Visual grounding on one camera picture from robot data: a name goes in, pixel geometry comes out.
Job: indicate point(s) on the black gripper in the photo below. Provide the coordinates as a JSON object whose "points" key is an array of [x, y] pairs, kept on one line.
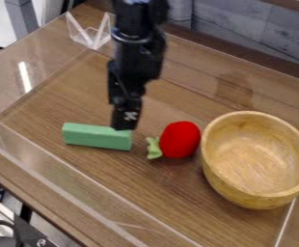
{"points": [[137, 65]]}

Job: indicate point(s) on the green foam block stick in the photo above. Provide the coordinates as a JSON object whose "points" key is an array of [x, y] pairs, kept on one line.
{"points": [[98, 136]]}

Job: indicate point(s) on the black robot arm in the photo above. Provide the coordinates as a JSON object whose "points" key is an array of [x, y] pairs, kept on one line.
{"points": [[139, 16]]}

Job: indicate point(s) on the brown wooden bowl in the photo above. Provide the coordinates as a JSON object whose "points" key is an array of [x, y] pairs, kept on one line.
{"points": [[250, 151]]}

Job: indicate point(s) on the red plush strawberry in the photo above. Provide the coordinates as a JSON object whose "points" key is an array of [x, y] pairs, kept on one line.
{"points": [[178, 142]]}

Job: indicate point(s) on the black clamp under table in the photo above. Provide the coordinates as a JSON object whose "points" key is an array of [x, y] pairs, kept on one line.
{"points": [[27, 236]]}

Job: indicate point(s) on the clear acrylic corner bracket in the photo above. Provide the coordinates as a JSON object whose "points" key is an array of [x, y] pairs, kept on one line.
{"points": [[91, 37]]}

